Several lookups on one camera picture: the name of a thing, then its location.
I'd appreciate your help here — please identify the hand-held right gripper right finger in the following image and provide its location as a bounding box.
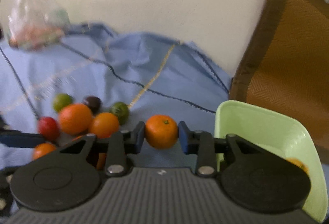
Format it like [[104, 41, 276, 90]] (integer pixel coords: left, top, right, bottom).
[[178, 121, 280, 176]]

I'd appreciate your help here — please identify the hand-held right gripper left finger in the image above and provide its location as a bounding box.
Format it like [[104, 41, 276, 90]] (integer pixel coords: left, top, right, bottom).
[[59, 121, 146, 177]]

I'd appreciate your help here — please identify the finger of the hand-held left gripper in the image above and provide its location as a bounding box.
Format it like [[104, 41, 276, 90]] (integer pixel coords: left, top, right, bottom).
[[0, 166, 16, 217], [0, 131, 47, 149]]

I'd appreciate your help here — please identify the orange with green stem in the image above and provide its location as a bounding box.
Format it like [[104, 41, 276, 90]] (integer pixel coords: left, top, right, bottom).
[[145, 115, 179, 150]]

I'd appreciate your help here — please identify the light green round fruit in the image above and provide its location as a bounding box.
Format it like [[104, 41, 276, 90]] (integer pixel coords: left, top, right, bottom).
[[52, 93, 73, 113]]

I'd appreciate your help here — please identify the dark red cherry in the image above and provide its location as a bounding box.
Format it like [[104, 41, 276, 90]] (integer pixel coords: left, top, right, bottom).
[[82, 96, 102, 114]]

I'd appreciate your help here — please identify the light green plastic basin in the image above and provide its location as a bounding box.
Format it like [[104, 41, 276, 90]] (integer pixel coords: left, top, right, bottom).
[[214, 100, 328, 223]]

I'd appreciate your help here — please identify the red round fruit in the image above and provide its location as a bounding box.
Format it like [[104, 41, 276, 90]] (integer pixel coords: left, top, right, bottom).
[[37, 117, 60, 141]]

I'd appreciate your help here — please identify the dark green round fruit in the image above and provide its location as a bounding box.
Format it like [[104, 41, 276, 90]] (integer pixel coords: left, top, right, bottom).
[[110, 102, 130, 125]]

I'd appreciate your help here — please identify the large orange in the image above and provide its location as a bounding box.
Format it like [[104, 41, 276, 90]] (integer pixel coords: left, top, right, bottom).
[[59, 103, 93, 136]]

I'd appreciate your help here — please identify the light blue striped cloth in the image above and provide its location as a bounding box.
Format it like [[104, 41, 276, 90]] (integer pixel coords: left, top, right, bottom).
[[0, 22, 232, 217]]

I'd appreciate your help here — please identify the clear plastic bag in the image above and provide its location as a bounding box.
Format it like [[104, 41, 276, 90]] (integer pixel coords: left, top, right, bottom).
[[6, 0, 71, 51]]

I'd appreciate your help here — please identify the brown woven seat mat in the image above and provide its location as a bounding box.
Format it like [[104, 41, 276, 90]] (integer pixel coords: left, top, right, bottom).
[[229, 0, 329, 157]]

